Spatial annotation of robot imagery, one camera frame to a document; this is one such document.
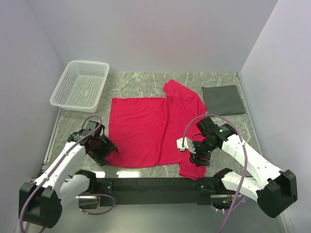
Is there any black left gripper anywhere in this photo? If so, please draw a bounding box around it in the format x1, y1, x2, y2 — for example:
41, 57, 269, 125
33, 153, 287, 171
88, 134, 119, 166

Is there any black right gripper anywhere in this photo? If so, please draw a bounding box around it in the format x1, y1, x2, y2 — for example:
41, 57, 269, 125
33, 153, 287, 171
188, 138, 218, 167

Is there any crimson red t-shirt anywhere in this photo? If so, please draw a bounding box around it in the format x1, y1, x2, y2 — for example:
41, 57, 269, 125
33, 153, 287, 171
107, 80, 207, 180

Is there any white perforated plastic basket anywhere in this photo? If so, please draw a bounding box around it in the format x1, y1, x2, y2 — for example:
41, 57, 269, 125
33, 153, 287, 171
50, 60, 110, 113

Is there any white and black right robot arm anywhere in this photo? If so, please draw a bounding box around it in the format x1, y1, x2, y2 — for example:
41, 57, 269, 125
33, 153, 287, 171
181, 115, 298, 218

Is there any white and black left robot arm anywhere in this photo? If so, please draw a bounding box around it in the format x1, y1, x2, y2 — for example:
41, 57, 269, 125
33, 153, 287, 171
18, 118, 118, 233

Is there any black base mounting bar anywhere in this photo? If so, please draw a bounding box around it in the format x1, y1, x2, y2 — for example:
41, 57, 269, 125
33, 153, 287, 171
97, 177, 219, 205

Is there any black wedge block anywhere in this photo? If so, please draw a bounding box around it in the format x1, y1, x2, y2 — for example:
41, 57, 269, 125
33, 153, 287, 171
202, 85, 245, 116

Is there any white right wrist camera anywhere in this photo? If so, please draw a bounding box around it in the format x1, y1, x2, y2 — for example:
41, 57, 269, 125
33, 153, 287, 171
176, 137, 195, 154

